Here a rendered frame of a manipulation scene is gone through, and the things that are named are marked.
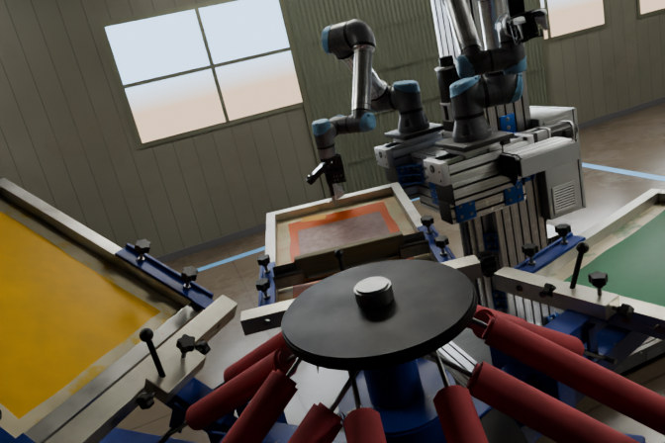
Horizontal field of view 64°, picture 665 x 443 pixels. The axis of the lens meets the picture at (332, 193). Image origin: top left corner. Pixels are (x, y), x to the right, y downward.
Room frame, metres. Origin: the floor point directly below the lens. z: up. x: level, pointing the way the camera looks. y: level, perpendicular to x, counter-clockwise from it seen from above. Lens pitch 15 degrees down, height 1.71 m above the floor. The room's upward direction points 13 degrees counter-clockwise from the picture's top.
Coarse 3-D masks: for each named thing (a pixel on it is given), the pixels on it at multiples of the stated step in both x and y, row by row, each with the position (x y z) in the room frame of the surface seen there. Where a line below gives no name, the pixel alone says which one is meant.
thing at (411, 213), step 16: (368, 192) 2.18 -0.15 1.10; (384, 192) 2.18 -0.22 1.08; (400, 192) 2.10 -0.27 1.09; (288, 208) 2.21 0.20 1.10; (304, 208) 2.17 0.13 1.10; (320, 208) 2.18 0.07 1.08; (272, 224) 2.07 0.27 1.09; (416, 224) 1.77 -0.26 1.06; (272, 240) 1.92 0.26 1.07; (272, 256) 1.79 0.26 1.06; (432, 256) 1.56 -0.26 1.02
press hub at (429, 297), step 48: (336, 288) 0.85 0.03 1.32; (384, 288) 0.75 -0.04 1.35; (432, 288) 0.77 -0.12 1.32; (288, 336) 0.72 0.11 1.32; (336, 336) 0.69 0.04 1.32; (384, 336) 0.66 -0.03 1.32; (432, 336) 0.63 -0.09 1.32; (384, 384) 0.73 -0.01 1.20; (432, 384) 0.76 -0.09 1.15; (384, 432) 0.68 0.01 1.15; (432, 432) 0.68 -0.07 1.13
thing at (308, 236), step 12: (336, 216) 2.09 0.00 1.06; (300, 228) 2.05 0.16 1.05; (312, 228) 2.02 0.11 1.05; (324, 228) 2.00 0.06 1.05; (336, 228) 1.97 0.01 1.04; (300, 240) 1.94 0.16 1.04; (312, 240) 1.91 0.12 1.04; (324, 240) 1.89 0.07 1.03; (336, 240) 1.87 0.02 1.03; (300, 252) 1.84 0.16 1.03; (300, 288) 1.59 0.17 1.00
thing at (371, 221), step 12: (372, 204) 2.13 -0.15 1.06; (384, 204) 2.10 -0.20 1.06; (348, 216) 2.06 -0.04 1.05; (360, 216) 2.04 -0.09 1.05; (372, 216) 2.01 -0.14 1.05; (384, 216) 1.99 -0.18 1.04; (348, 228) 1.94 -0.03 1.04; (360, 228) 1.92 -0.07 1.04; (372, 228) 1.90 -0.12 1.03; (384, 228) 1.87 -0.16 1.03; (396, 228) 1.85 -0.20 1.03; (348, 240) 1.85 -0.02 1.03
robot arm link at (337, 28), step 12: (336, 24) 2.36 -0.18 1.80; (324, 36) 2.37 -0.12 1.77; (336, 36) 2.32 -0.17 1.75; (324, 48) 2.38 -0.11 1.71; (336, 48) 2.35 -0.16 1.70; (348, 48) 2.34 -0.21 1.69; (348, 60) 2.41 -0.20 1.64; (372, 72) 2.48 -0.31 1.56; (372, 84) 2.49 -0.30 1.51; (384, 84) 2.54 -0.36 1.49; (372, 96) 2.53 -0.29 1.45; (384, 96) 2.53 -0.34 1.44; (372, 108) 2.59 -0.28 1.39; (384, 108) 2.55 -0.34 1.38
